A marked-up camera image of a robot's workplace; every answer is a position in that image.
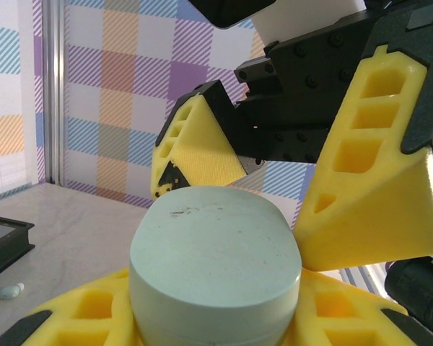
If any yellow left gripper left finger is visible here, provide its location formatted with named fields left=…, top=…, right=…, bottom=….
left=0, top=268, right=141, bottom=346

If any mint green wireless earbud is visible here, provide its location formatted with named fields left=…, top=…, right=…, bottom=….
left=0, top=282, right=25, bottom=301

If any mint green earbud charging case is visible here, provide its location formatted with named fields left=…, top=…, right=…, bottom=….
left=128, top=185, right=303, bottom=346

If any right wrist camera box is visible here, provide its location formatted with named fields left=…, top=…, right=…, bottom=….
left=187, top=0, right=277, bottom=30

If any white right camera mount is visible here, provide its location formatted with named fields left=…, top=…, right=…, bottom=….
left=250, top=0, right=369, bottom=41

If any black folding chessboard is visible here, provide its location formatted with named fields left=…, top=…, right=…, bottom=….
left=0, top=213, right=36, bottom=284

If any aluminium frame post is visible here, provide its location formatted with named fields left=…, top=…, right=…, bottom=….
left=42, top=0, right=66, bottom=186

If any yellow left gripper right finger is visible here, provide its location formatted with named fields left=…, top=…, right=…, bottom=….
left=284, top=268, right=433, bottom=346

